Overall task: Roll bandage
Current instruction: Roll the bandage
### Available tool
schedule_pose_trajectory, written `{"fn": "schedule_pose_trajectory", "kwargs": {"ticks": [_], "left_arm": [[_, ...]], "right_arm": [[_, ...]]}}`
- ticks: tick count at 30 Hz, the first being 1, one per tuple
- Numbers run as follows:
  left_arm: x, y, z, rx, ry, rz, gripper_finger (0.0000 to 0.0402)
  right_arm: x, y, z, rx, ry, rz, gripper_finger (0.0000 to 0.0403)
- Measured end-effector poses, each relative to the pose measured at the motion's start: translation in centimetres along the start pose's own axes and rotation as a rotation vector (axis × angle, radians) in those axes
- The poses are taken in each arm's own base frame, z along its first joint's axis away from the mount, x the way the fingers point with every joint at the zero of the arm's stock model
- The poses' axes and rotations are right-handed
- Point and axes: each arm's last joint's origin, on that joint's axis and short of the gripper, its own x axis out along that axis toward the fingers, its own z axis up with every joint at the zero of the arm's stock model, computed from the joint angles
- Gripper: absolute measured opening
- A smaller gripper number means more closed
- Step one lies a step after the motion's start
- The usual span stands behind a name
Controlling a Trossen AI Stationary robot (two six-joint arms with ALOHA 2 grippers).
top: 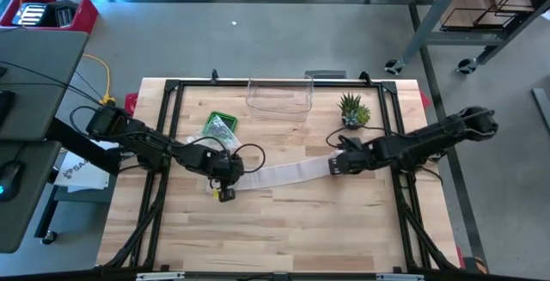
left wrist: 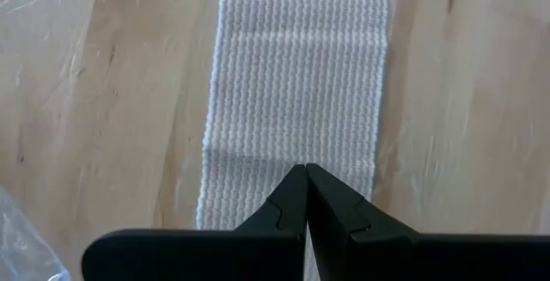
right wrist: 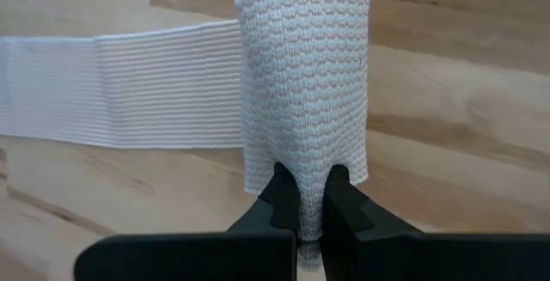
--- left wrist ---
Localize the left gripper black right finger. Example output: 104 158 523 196
305 162 550 281

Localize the white elastic bandage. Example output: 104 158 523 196
196 0 392 231

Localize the clear plastic bag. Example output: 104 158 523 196
0 186 72 281

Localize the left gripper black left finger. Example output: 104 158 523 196
80 163 309 281

